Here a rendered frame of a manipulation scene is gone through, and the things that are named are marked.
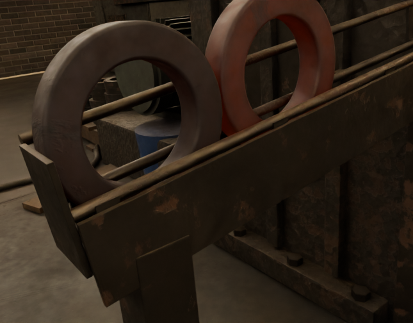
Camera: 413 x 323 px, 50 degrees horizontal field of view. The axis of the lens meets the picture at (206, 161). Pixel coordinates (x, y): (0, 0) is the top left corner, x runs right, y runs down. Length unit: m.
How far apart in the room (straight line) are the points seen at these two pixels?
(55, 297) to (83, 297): 0.08
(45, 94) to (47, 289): 1.07
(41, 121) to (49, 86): 0.03
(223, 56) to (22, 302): 1.07
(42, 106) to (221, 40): 0.19
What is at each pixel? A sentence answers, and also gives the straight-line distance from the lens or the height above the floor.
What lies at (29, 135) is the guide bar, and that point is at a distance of 0.43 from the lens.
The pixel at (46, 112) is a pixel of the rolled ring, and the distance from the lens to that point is 0.36.
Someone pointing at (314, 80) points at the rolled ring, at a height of 0.64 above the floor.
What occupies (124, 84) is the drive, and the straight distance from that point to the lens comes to 1.98.
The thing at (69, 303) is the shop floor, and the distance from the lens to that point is 1.31.
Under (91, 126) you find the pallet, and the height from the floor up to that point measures 0.14.
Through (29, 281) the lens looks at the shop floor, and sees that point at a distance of 1.46.
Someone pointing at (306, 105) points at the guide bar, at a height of 0.62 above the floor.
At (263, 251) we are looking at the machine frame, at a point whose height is 0.07.
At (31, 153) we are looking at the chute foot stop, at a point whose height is 0.63.
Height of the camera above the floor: 0.74
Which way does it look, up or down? 20 degrees down
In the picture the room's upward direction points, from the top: 5 degrees counter-clockwise
